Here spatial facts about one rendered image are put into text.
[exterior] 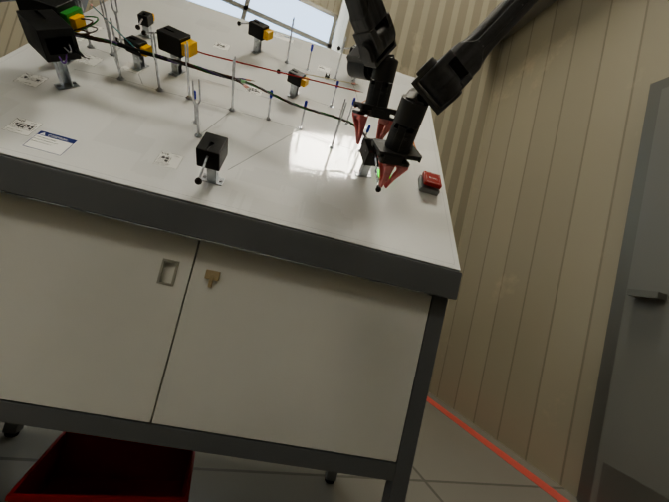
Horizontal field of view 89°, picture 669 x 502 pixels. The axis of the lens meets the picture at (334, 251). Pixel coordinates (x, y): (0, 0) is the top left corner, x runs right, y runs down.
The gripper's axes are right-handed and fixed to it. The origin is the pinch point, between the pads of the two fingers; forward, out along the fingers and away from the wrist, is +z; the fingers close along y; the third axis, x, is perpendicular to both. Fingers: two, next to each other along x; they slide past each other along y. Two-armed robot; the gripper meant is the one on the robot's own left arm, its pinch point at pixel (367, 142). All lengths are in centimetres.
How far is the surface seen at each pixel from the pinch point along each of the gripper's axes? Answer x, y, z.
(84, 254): 15, 62, 29
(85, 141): 0, 64, 9
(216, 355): 29, 35, 45
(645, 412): 31, -143, 88
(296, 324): 27.8, 18.4, 37.2
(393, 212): 13.4, -5.7, 13.9
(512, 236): -94, -166, 61
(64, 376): 26, 64, 50
